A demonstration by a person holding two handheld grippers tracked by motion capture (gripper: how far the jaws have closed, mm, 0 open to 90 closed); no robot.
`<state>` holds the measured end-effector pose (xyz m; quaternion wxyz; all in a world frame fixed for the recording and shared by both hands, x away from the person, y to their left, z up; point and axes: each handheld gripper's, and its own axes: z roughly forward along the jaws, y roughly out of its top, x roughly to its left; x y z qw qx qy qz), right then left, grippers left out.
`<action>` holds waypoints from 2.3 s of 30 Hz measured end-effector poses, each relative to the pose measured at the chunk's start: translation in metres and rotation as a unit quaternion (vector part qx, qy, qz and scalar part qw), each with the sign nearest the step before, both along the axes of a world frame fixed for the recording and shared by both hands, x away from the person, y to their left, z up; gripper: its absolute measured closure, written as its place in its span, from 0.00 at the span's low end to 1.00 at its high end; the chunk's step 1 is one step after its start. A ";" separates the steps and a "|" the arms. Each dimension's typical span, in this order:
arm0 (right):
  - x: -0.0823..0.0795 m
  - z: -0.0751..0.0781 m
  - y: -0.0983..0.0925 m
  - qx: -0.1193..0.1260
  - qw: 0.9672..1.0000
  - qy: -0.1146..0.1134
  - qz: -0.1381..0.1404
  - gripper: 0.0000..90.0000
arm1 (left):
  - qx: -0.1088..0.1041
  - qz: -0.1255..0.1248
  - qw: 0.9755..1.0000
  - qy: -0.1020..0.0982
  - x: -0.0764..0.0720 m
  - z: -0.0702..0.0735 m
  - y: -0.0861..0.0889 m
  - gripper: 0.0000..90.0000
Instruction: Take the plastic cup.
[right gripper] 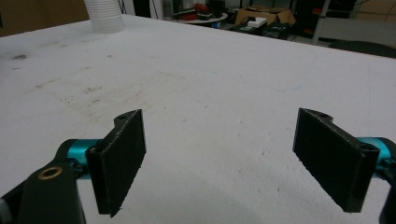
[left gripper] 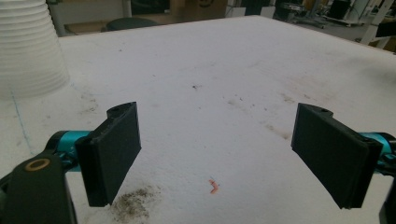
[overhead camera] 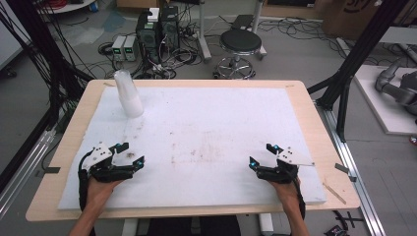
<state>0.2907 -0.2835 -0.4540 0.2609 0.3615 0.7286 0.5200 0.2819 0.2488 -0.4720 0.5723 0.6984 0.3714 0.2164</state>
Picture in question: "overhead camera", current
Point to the white floor board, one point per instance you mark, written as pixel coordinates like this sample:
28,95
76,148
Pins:
387,114

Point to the white table leg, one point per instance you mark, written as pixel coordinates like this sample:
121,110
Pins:
130,227
266,224

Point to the person's dark clothing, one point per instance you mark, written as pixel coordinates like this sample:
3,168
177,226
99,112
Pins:
193,226

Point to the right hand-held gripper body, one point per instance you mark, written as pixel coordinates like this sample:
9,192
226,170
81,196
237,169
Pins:
288,160

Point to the aluminium rail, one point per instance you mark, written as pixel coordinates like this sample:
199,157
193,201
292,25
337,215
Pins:
357,183
23,167

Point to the black frame post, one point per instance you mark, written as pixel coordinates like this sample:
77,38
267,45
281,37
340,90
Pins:
49,59
357,55

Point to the grey stand leg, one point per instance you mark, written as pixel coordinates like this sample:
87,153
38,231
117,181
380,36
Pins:
203,36
259,29

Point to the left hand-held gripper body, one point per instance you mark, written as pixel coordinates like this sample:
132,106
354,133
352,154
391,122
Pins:
98,157

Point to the person's right hand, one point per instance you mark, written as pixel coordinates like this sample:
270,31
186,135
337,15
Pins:
285,191

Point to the black round stool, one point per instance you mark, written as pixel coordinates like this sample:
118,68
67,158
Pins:
240,42

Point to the black computer tower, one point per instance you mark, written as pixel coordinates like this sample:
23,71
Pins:
169,26
147,37

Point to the grey power supply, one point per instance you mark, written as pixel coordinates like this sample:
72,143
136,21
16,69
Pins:
130,48
118,47

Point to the white foam mat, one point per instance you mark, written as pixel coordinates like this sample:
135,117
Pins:
203,137

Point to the cardboard box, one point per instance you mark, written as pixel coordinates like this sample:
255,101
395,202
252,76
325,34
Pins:
354,16

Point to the thin wooden stick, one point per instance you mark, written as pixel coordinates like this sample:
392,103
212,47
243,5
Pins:
334,193

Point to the flat black device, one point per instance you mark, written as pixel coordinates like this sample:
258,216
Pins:
242,21

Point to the person's left hand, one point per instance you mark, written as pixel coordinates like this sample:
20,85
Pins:
100,190

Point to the small white box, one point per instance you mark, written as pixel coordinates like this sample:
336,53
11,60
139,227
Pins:
153,14

